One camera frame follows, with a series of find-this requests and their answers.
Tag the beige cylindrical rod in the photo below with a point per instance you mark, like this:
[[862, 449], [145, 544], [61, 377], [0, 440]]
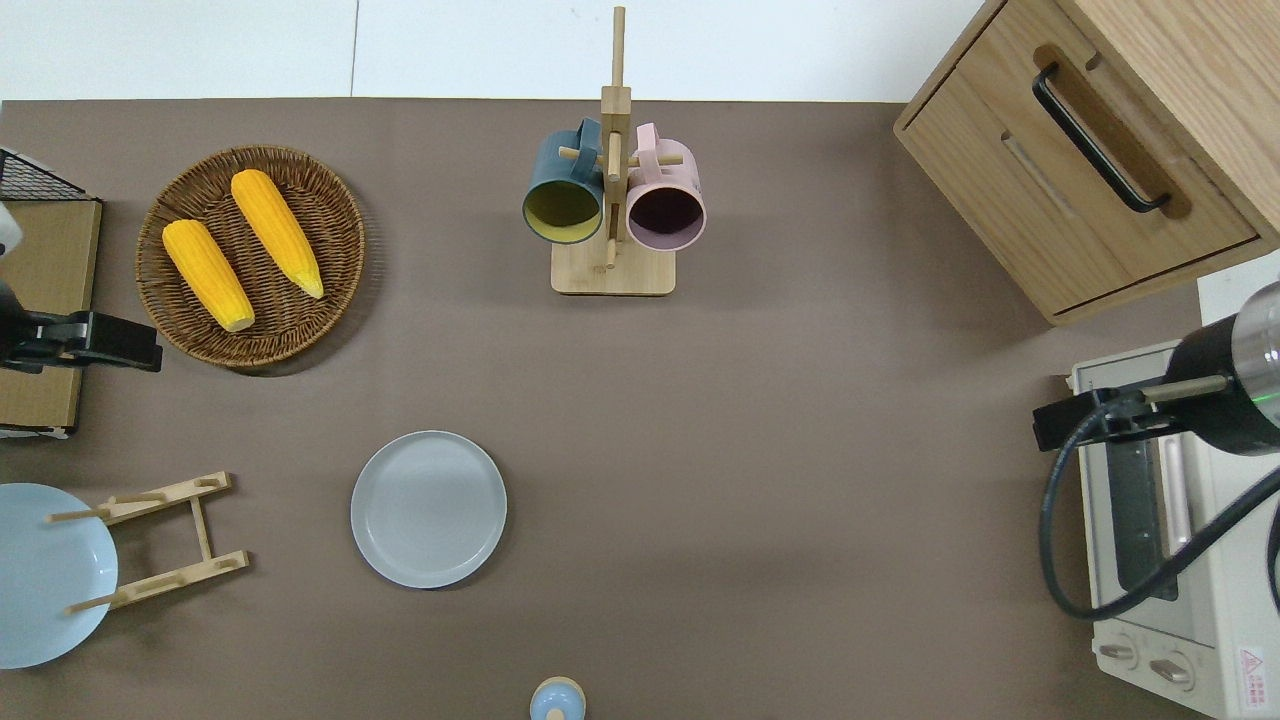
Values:
[[1185, 389]]

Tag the gray round plate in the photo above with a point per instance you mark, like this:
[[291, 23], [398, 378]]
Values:
[[428, 510]]

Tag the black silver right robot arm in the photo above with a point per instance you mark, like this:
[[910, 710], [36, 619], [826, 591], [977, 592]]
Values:
[[1235, 385]]

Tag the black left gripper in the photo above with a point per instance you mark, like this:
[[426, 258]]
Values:
[[45, 338]]

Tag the wooden plate rack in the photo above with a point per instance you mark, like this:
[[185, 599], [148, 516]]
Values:
[[205, 535]]

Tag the wooden drawer cabinet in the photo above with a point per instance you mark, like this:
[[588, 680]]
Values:
[[1000, 160]]

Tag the cream toaster oven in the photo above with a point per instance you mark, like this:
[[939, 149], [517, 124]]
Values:
[[1225, 610]]

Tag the brown wooden board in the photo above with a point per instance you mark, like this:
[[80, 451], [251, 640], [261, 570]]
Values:
[[40, 260]]

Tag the dark teal mug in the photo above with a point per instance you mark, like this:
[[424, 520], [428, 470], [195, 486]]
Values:
[[550, 170]]

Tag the pink mug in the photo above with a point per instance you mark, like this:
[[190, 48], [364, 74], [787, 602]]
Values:
[[668, 212]]

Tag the wooden mug tree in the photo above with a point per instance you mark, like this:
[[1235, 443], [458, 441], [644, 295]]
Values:
[[612, 272]]

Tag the light blue plate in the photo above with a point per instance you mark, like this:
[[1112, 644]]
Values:
[[40, 580]]

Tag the round wicker basket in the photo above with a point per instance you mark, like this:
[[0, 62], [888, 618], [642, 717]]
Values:
[[330, 240]]

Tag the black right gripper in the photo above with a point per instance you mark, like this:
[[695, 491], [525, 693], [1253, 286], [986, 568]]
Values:
[[1115, 418]]

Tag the long yellow corn cob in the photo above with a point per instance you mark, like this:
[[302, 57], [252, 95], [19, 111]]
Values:
[[277, 232]]

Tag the cream oven knob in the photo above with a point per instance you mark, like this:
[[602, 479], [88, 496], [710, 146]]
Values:
[[1170, 670], [1118, 652]]

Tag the short yellow corn cob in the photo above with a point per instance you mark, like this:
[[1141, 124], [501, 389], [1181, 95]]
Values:
[[208, 275]]

